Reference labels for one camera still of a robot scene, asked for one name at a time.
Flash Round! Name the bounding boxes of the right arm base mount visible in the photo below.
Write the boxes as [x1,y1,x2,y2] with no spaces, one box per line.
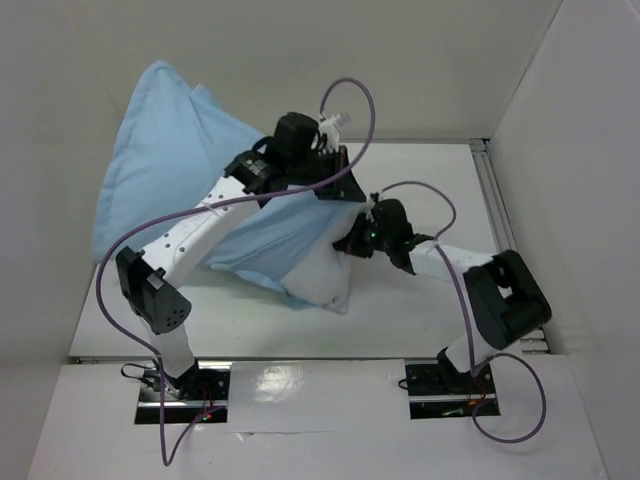
[397,359,501,420]

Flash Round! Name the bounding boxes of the white pillow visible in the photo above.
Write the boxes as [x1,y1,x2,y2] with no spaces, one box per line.
[281,210,357,314]

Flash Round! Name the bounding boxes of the light blue pillowcase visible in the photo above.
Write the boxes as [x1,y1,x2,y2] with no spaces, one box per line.
[92,61,354,294]

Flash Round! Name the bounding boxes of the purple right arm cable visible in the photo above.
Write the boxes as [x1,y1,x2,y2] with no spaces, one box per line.
[369,180,547,444]

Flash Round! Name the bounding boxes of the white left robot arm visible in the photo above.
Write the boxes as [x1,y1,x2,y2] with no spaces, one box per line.
[116,112,366,399]

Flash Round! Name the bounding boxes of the aluminium rail frame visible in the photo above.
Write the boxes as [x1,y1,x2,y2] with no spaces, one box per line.
[470,139,551,355]

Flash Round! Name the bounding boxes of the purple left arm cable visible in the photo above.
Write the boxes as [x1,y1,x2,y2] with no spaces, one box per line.
[96,77,376,467]

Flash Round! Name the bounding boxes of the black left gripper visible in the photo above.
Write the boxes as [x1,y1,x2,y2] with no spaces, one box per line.
[288,145,367,202]

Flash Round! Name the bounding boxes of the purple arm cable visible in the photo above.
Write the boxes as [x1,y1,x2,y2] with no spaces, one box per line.
[369,180,547,444]
[96,77,376,467]

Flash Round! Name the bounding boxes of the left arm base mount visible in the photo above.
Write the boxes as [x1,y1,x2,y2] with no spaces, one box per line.
[120,362,231,425]

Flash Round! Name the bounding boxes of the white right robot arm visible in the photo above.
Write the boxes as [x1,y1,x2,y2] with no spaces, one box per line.
[334,199,552,392]

